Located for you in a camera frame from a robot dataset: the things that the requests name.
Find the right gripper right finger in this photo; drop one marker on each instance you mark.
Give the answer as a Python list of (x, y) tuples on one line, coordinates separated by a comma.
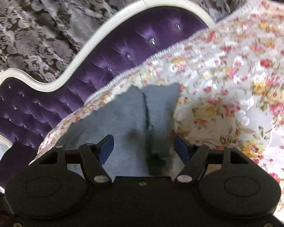
[(194, 159)]

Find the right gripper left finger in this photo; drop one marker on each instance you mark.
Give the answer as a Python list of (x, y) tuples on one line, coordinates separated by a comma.
[(93, 157)]

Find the grey argyle sweater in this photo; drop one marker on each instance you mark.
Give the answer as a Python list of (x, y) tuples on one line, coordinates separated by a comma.
[(141, 122)]

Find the floral bedspread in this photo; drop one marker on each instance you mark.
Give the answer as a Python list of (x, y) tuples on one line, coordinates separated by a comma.
[(231, 81)]

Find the purple tufted headboard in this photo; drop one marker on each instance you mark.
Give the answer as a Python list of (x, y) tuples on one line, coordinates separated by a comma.
[(30, 109)]

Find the damask patterned curtain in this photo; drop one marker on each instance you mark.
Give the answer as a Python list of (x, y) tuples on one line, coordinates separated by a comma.
[(41, 37)]

